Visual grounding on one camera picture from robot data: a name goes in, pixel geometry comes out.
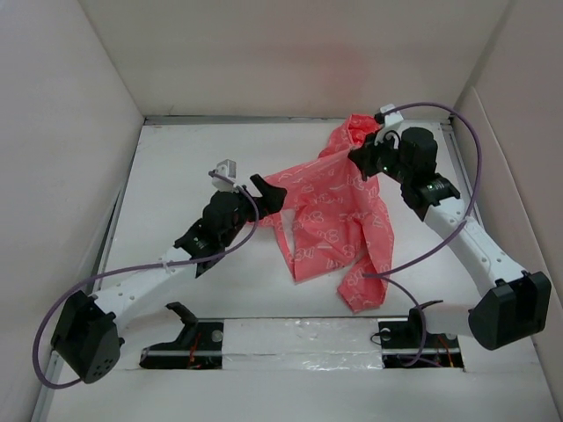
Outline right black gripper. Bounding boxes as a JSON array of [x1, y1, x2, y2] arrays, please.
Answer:
[[347, 128, 412, 185]]

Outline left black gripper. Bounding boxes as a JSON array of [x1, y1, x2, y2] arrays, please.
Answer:
[[220, 175, 283, 247]]

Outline pink hooded kids jacket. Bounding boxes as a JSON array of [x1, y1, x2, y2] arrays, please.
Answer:
[[260, 114, 395, 312]]

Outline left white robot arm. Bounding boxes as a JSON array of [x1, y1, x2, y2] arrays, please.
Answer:
[[48, 171, 288, 384]]

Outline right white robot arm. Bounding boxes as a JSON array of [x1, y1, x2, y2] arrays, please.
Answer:
[[348, 127, 552, 350]]

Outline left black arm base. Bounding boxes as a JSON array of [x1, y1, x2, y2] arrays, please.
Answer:
[[139, 302, 224, 370]]

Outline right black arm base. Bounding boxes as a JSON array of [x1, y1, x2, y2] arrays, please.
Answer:
[[370, 308, 464, 369]]

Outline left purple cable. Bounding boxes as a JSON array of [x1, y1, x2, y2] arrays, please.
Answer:
[[33, 171, 260, 389]]

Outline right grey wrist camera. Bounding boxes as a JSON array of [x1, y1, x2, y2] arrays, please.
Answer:
[[374, 104, 404, 128]]

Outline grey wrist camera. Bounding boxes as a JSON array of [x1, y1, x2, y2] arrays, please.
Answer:
[[374, 104, 404, 128], [208, 159, 237, 192]]

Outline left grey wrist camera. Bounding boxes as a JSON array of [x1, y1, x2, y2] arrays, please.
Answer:
[[208, 159, 237, 192]]

